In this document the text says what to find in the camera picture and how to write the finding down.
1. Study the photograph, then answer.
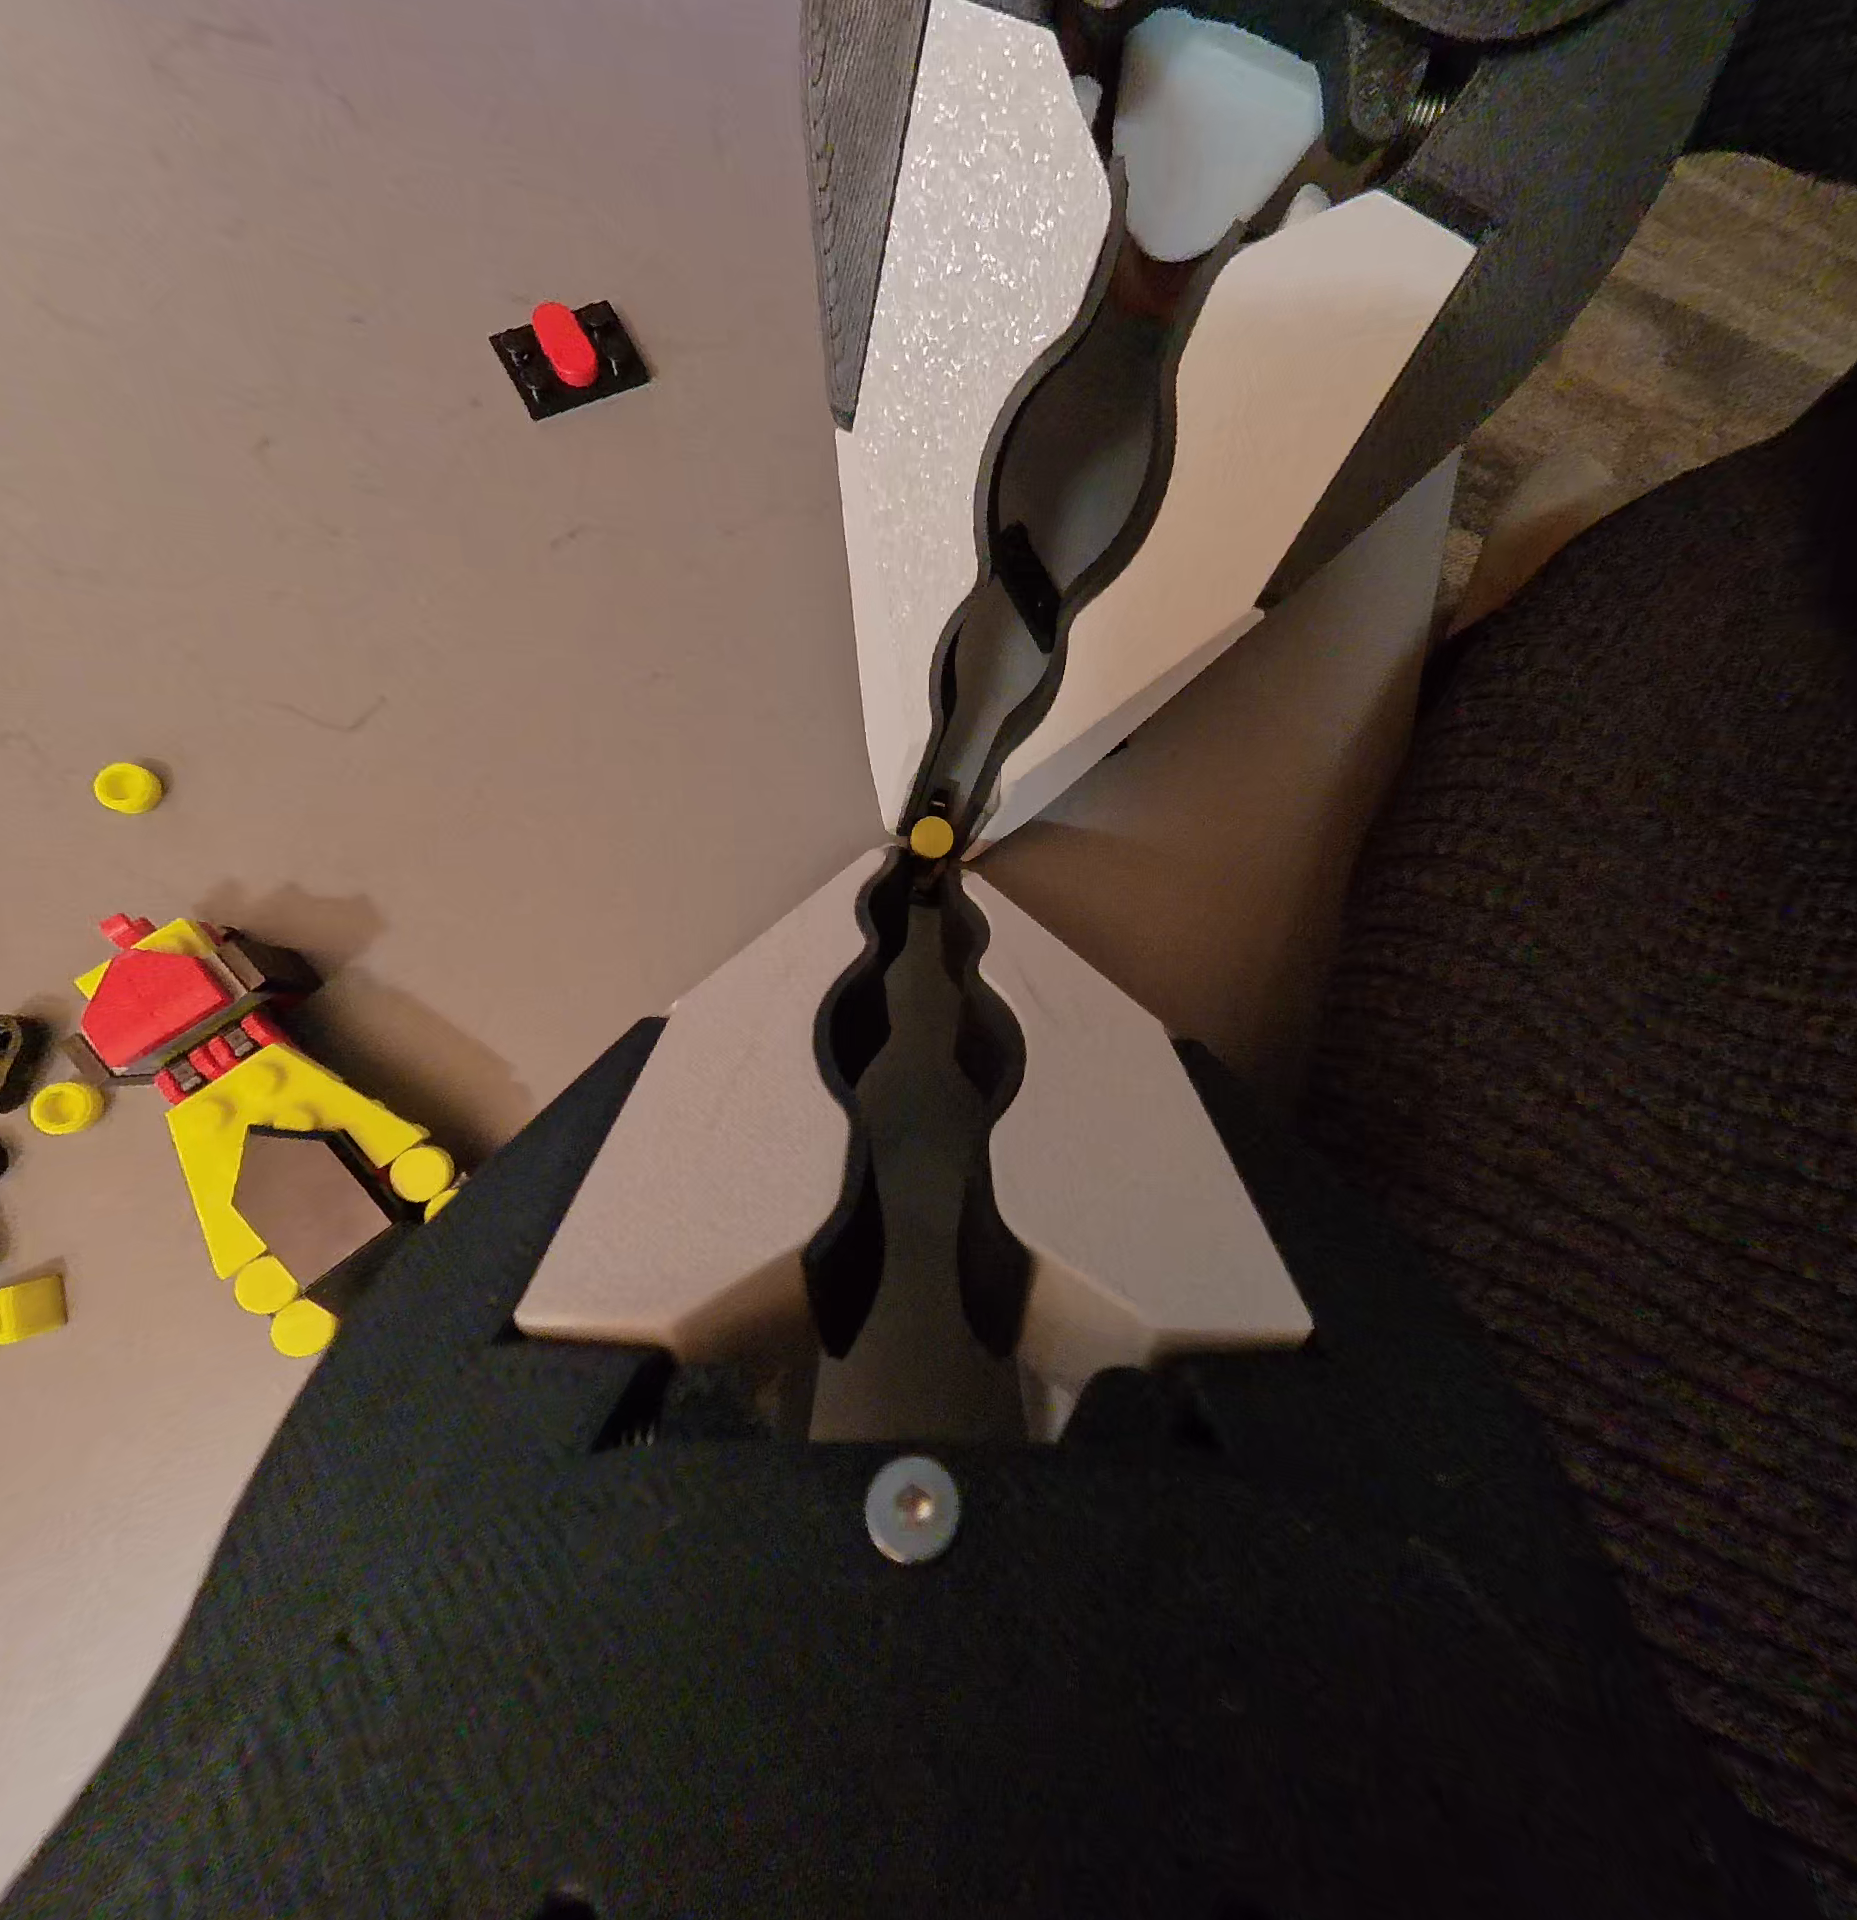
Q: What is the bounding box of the pile of lego pieces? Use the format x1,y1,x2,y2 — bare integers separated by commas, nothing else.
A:
0,938,111,1353

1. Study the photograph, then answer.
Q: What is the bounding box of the black lego plate red oval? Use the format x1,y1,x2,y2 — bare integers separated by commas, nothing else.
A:
487,302,653,426

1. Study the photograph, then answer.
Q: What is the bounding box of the narrow black lego bar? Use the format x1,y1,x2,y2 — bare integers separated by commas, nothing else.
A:
993,516,1068,649

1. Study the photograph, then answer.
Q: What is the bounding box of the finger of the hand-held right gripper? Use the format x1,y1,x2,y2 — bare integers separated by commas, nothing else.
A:
834,0,1131,849
958,7,1479,849

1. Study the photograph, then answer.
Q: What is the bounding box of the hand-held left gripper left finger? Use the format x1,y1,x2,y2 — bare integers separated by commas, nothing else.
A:
512,849,903,1435

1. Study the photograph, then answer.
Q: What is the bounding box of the person's black knit clothing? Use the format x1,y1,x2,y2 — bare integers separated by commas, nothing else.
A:
1309,339,1857,1920

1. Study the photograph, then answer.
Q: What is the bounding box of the red yellow black lego model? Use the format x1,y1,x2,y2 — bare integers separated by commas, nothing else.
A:
70,912,472,1358

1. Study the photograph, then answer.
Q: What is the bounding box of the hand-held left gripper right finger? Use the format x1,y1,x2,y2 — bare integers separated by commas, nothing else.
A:
934,867,1313,1439

